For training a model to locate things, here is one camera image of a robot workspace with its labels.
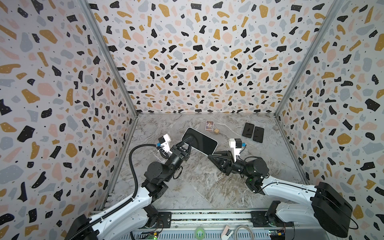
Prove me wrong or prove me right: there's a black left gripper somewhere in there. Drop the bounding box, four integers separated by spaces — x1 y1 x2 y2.
162 137 192 184

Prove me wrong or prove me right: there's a phone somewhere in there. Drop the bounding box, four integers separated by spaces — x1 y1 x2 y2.
182 128 218 156
242 123 255 139
253 127 265 143

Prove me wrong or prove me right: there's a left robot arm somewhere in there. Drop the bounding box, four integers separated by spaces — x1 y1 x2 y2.
65 137 193 240

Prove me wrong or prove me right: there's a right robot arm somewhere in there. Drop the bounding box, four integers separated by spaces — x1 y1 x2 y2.
208 151 353 238

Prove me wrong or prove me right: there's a playing card box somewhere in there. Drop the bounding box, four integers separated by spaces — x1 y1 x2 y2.
205 121 214 132

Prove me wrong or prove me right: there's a green tape roll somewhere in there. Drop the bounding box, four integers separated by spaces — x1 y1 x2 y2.
195 227 206 240

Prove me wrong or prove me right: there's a white small device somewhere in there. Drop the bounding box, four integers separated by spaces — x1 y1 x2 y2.
221 225 234 240

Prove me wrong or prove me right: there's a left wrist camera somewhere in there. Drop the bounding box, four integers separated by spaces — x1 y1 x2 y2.
157 134 172 159

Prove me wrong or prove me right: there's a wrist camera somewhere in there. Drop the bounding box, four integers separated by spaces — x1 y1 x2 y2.
229 138 246 162
157 134 172 159

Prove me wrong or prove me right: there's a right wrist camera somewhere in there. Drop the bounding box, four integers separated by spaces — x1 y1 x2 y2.
229 138 246 162

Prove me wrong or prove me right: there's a grey cable loop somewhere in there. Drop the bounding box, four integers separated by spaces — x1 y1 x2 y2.
233 224 255 240

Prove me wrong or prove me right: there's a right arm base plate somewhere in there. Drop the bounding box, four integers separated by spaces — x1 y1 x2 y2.
250 211 294 228

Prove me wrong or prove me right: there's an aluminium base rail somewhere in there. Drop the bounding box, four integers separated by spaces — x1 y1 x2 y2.
86 208 340 240

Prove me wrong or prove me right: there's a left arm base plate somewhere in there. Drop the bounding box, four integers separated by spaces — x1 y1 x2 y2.
146 212 172 229

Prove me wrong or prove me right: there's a left corner aluminium post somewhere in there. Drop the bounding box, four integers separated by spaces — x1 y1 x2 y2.
76 0 139 117

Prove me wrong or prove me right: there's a corner aluminium post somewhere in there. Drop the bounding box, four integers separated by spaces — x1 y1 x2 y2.
273 0 346 118
76 0 139 117

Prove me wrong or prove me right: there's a right corner aluminium post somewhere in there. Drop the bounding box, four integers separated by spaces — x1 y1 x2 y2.
273 0 346 118

